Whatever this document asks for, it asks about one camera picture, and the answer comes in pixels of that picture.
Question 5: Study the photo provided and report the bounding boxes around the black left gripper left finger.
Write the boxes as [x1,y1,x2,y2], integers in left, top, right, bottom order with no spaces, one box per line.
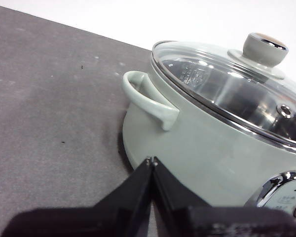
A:
[92,157,153,237]

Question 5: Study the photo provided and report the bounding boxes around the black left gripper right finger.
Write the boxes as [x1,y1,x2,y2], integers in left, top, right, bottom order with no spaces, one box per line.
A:
[151,156,212,237]

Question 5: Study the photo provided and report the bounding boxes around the glass lid with green knob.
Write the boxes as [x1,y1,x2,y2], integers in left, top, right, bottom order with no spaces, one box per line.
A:
[149,32,296,156]

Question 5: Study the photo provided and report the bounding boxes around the pale green electric steamer pot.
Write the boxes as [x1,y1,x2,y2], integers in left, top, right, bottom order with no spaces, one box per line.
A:
[122,40,296,219]

